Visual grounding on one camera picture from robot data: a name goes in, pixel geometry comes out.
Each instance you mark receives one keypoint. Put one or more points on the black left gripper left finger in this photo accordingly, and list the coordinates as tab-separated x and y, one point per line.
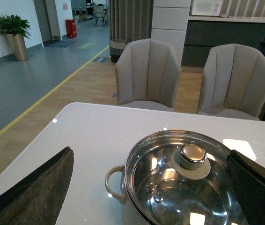
38	198

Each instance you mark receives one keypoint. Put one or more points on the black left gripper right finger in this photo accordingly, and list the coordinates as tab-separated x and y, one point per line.
248	182

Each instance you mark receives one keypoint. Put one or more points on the glass pot lid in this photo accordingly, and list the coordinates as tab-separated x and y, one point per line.
159	191

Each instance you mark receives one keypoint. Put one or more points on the white electric cooking pot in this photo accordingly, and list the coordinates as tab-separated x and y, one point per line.
130	214

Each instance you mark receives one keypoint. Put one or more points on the beige chair right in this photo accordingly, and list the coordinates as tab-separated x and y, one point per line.
233	82

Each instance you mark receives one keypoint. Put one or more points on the beige chair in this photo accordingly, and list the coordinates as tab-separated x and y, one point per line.
233	82
147	75

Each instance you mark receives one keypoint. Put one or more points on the beige chair left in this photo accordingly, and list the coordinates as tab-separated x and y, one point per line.
147	75

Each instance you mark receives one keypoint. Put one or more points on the dark counter cabinet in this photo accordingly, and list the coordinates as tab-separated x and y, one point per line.
204	32

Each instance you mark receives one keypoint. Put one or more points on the woven basket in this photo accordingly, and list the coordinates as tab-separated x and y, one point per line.
116	48

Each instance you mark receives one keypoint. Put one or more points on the potted green plant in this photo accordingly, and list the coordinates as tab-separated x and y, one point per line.
15	29

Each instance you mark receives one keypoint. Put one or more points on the red bin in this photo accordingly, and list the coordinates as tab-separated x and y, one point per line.
71	28

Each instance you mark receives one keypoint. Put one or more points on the white microwave oven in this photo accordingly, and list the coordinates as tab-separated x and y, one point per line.
206	7

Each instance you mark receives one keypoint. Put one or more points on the white drawer cabinet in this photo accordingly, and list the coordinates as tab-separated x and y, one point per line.
169	23

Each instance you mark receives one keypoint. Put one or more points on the office chair far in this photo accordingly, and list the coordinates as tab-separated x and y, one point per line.
99	13

